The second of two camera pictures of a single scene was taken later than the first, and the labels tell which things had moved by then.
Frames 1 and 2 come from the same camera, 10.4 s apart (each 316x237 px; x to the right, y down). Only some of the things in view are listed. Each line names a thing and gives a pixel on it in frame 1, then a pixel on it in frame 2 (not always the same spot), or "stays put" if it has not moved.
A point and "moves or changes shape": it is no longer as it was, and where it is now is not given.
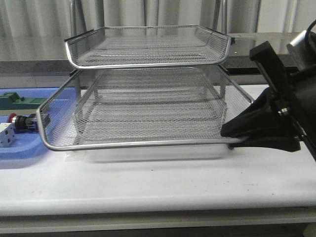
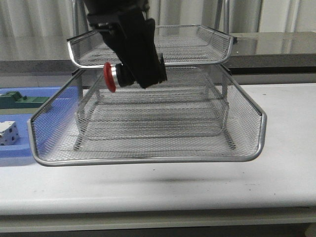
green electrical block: (12, 100) stays put
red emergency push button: (24, 124) → (117, 74)
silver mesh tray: (147, 46) stays put
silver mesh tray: (109, 108) moves or changes shape
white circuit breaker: (7, 136) stays put
